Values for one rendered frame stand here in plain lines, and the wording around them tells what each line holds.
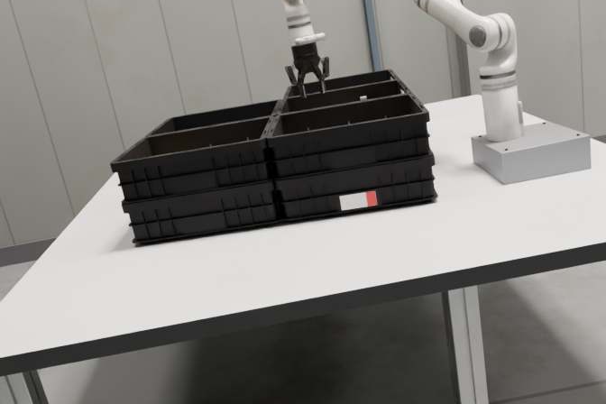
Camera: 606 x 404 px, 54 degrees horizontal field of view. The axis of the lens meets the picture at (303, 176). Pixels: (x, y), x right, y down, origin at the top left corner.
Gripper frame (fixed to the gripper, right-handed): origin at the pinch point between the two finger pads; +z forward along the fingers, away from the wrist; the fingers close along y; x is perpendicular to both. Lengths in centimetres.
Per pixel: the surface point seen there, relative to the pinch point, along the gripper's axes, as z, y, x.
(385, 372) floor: 97, -3, 7
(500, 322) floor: 99, -52, 6
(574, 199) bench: 29, -31, 68
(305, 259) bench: 27, 30, 53
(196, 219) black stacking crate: 21, 46, 22
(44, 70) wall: -20, 79, -206
